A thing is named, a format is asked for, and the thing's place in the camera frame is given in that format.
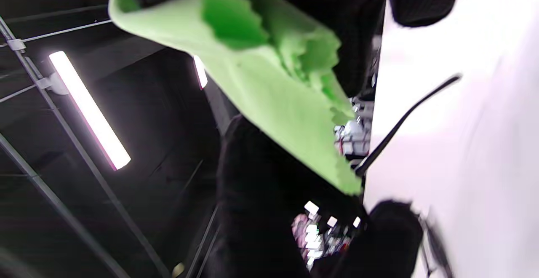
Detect green cleaning cloth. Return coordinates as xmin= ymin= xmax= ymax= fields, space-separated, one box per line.
xmin=108 ymin=0 xmax=363 ymax=196

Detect black square sunglasses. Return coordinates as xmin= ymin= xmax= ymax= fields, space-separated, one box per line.
xmin=355 ymin=74 xmax=462 ymax=176

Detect ceiling light tube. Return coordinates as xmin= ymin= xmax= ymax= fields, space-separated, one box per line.
xmin=193 ymin=55 xmax=208 ymax=90
xmin=48 ymin=51 xmax=131 ymax=171

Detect person's right hand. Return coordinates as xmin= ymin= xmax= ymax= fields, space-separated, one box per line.
xmin=110 ymin=0 xmax=470 ymax=99

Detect person's left hand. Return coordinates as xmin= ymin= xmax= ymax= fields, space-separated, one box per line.
xmin=204 ymin=115 xmax=424 ymax=278

